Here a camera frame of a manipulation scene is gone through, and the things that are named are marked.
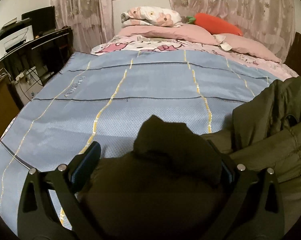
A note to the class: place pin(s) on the dark olive hooded puffer jacket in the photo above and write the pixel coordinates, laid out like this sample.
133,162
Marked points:
160,190

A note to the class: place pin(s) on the dark wooden headboard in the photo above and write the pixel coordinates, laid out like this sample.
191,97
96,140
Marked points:
293,59

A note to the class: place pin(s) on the black computer desk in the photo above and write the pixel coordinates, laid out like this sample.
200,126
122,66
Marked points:
47,54

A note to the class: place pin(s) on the white desktop computer tower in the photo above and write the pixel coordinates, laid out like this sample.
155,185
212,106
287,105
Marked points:
29,83

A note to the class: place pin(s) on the orange carrot plush pillow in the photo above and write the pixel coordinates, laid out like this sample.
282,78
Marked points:
214,25

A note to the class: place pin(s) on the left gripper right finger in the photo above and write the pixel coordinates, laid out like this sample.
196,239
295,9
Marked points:
248,204

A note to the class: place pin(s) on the black computer monitor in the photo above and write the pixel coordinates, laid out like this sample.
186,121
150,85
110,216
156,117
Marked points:
42,20

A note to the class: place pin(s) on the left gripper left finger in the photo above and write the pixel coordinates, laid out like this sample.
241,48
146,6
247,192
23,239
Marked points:
37,218

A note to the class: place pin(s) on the pink lace curtain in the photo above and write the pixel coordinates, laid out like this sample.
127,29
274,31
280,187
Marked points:
271,22
90,20

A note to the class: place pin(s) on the white printer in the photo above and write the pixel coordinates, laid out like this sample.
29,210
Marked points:
14,34

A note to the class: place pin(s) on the brown wooden side cabinet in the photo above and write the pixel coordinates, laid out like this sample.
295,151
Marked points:
10,103

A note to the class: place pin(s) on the pink cartoon print bedsheet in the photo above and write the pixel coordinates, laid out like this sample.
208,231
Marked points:
141,43

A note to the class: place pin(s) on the blue plaid bed blanket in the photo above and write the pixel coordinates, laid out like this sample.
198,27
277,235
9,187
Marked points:
106,98

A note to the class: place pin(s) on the pink pillow left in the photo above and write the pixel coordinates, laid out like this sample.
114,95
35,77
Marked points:
187,32

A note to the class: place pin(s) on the pink lace curtain right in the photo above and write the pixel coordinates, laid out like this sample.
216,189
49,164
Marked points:
271,22

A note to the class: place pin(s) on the pink lace curtain left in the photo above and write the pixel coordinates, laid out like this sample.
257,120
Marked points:
90,20

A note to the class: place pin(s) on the pink pillow right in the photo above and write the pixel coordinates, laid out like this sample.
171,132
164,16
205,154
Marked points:
244,45

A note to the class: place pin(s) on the pink pillow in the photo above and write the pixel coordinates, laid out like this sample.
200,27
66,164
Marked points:
187,32
244,45

